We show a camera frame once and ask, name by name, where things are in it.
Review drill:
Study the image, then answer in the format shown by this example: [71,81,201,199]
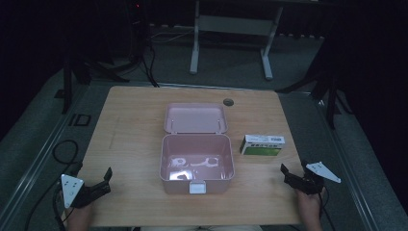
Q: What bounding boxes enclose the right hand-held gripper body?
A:
[290,161,343,196]

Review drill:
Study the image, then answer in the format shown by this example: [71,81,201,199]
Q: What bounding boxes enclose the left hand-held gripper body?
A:
[60,173,107,209]

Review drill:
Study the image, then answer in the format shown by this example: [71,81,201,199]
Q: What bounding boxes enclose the person's left hand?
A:
[64,200,94,231]

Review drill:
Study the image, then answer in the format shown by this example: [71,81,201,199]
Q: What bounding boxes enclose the person's right hand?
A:
[295,187,327,231]

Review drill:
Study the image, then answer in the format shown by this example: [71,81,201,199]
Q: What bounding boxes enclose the green and white medicine box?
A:
[239,134,286,157]

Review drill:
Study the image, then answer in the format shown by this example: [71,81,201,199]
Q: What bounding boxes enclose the pink plastic storage box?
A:
[159,102,236,195]

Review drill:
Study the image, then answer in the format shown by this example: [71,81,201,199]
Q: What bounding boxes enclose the black metal stand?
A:
[62,47,131,116]
[274,41,354,131]

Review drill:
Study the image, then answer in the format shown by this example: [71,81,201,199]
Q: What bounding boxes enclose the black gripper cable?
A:
[318,187,337,231]
[52,187,70,231]

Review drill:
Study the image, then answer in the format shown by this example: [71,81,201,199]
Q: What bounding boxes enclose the black floor cable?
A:
[24,139,84,231]

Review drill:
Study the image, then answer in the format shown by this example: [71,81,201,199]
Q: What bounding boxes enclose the black floor bracket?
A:
[67,113,92,127]

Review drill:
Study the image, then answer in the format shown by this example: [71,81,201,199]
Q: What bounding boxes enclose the black hanging cables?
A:
[140,42,161,89]

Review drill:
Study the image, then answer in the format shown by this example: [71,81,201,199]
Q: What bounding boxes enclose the white floor cable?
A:
[149,29,195,44]

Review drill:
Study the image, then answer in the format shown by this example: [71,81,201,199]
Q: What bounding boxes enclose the white metal desk frame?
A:
[189,0,285,81]

